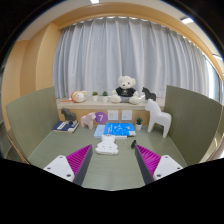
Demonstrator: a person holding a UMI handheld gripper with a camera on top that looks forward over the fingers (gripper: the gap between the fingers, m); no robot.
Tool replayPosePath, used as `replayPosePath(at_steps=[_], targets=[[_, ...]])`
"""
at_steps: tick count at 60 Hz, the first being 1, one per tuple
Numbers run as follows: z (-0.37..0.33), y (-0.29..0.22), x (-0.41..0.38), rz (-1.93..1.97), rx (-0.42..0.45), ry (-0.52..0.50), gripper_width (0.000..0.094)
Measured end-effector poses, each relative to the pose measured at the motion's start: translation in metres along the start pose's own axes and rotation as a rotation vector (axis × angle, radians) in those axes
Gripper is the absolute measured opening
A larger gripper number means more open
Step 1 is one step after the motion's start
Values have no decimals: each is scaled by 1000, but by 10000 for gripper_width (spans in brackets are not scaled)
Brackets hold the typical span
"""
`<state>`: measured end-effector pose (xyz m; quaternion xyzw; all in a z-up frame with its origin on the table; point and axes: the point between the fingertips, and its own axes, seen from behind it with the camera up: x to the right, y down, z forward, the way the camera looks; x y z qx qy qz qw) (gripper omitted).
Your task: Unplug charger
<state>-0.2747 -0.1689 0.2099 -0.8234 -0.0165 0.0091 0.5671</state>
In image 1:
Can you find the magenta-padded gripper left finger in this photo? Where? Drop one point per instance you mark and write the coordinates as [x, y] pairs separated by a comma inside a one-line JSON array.
[[60, 166]]

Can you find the dark brown horse figurine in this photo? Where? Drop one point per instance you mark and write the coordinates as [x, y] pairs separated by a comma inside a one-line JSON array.
[[149, 95]]

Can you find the purple round number sign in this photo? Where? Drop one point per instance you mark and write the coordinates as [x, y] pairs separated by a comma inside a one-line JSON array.
[[101, 118]]

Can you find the large white horse figurine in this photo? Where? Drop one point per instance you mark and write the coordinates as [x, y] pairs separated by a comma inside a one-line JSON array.
[[158, 116]]

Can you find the small potted plant white pot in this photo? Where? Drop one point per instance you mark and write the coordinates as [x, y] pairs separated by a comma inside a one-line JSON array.
[[95, 98], [105, 98]]

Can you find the navy book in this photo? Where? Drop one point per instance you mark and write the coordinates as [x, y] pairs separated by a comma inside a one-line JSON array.
[[63, 126]]

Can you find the ceiling lights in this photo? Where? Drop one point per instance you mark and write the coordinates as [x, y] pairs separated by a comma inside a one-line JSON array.
[[187, 20]]

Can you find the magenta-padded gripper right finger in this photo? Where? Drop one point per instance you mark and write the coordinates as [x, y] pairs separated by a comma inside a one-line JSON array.
[[166, 166]]

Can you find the grey curtain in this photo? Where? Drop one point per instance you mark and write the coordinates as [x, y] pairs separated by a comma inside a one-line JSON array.
[[116, 53]]

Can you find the light blue book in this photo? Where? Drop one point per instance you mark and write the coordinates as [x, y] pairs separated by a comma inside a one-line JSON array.
[[99, 131]]

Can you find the pink horse figurine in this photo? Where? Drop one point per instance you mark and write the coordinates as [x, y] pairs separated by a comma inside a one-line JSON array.
[[88, 120]]

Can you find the green desk partition panel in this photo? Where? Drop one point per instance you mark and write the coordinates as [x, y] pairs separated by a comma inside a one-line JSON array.
[[193, 123], [33, 120]]

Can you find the cream teddy bear black shirt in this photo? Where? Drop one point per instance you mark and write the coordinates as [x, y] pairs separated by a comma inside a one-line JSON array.
[[125, 90]]

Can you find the white and orange plush toy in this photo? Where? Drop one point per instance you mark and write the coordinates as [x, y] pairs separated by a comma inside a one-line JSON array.
[[79, 96]]

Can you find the beige wooden ledge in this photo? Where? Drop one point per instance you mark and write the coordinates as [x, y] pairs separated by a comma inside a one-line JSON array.
[[100, 105]]

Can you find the grey horse figurine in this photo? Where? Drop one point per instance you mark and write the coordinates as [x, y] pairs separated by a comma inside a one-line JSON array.
[[68, 115]]

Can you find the spiky potted plant white pot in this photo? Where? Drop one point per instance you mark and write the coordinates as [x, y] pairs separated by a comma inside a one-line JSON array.
[[138, 126]]

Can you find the white bear-shaped power strip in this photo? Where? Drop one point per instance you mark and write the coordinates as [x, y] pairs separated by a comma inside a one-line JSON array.
[[107, 146]]

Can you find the white wall socket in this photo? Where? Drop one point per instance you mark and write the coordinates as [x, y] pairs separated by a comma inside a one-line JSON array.
[[113, 115], [127, 115]]

